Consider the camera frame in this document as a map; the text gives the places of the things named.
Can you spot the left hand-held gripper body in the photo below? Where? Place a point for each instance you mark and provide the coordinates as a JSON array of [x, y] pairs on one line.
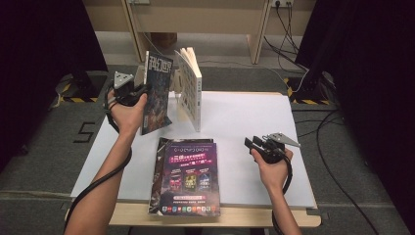
[[124, 80]]

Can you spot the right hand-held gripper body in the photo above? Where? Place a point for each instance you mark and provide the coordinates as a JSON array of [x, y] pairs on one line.
[[272, 150]]

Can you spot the dark blue illustrated magazine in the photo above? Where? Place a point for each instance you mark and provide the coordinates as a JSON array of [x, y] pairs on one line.
[[158, 98]]

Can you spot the wooden expandable book rack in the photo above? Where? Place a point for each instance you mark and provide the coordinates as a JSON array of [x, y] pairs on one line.
[[175, 81]]

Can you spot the white book with picture grid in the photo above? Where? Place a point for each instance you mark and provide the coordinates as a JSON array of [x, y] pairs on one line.
[[189, 94]]

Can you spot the thick bound magazine volume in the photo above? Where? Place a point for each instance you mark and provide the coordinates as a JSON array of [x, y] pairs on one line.
[[155, 182]]

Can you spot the person's right hand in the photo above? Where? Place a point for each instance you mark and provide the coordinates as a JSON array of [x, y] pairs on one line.
[[275, 176]]

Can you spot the person's left hand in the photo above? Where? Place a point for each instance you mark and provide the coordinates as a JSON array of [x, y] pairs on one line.
[[129, 119]]

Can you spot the white paper table sheet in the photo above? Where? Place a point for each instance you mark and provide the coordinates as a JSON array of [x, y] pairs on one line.
[[248, 107]]

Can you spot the black curtain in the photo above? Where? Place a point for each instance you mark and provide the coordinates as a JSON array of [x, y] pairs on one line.
[[375, 81], [39, 65]]

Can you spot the beige wooden bookend stand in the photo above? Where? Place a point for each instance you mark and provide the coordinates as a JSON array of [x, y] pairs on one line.
[[202, 19]]

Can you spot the taped stand base plate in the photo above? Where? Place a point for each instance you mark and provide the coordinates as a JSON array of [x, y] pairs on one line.
[[310, 86], [84, 86]]

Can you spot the white wall socket with plugs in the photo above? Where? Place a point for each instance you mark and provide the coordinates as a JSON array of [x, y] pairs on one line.
[[282, 2]]

